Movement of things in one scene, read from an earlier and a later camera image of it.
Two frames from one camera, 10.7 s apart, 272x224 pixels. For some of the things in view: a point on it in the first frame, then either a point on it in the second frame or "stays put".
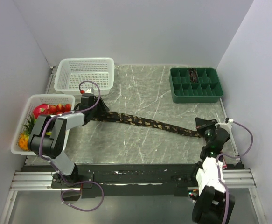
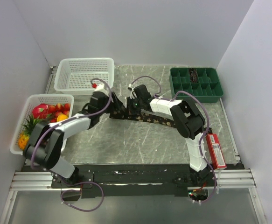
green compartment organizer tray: x=207 y=89 stays put
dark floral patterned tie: x=135 y=120 → x=121 y=111
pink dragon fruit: x=43 y=108 stays put
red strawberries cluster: x=60 y=108 stays put
